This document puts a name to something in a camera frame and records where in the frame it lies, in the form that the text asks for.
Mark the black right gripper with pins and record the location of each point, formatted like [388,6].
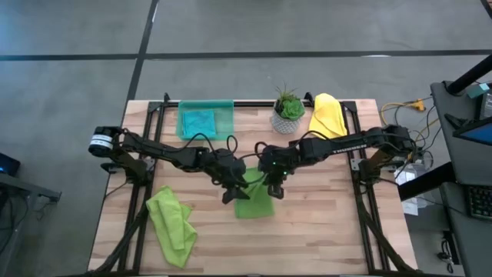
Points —
[276,161]

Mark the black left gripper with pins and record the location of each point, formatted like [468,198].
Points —
[227,167]

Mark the dark green microfiber towel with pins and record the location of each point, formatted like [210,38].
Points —
[255,204]

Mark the teal microfiber towel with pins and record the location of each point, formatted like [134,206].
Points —
[199,124]

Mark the lime microfiber towel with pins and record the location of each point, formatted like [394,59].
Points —
[171,227]

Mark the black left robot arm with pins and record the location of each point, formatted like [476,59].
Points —
[153,148]

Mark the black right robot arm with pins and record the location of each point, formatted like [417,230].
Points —
[346,144]

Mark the yellow microfiber towel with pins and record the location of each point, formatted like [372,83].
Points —
[326,115]

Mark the succulent in patterned pot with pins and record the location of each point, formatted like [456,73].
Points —
[286,115]

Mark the green translucent plastic bin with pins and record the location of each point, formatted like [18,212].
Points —
[225,119]

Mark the white paper sheet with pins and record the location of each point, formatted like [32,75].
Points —
[407,181]

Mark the black desk support bar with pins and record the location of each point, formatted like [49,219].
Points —
[423,184]

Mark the grey desk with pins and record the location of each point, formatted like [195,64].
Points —
[473,165]

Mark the grey metal cart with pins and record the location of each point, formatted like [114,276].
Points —
[23,188]

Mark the laptop with blue screen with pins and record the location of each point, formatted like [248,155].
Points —
[480,132]

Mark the black keyboard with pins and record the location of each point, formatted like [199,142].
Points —
[480,202]

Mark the black pole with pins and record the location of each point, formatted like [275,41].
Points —
[471,75]

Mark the small teal box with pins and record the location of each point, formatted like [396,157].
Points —
[478,90]

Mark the black device with blue light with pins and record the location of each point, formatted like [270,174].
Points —
[7,164]

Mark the black aluminium table frame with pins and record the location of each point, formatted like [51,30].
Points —
[169,104]

